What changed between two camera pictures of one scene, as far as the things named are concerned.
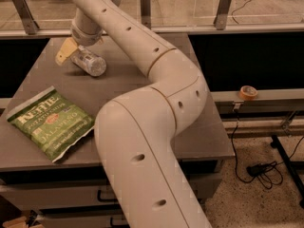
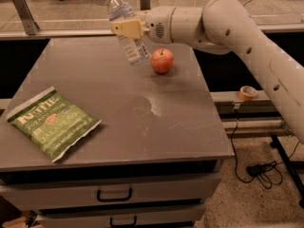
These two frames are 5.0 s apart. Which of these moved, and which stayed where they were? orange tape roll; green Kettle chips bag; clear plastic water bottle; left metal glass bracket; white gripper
Moved: clear plastic water bottle; white gripper
Stayed: left metal glass bracket; green Kettle chips bag; orange tape roll
